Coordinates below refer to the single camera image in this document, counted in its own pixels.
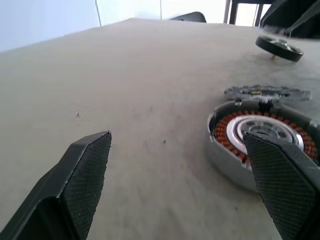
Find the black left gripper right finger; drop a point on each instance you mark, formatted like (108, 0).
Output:
(282, 180)

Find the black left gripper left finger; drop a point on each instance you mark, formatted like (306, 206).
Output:
(75, 180)

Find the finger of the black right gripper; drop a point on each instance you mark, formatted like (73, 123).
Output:
(277, 11)
(307, 27)

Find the black spoked rotor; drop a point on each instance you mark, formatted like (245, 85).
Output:
(265, 45)

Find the grey motor housing copper windings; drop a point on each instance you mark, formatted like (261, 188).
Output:
(225, 160)

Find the dark grey folding chair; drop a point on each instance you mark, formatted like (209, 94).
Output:
(190, 17)

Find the black furniture frame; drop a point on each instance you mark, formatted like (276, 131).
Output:
(233, 12)

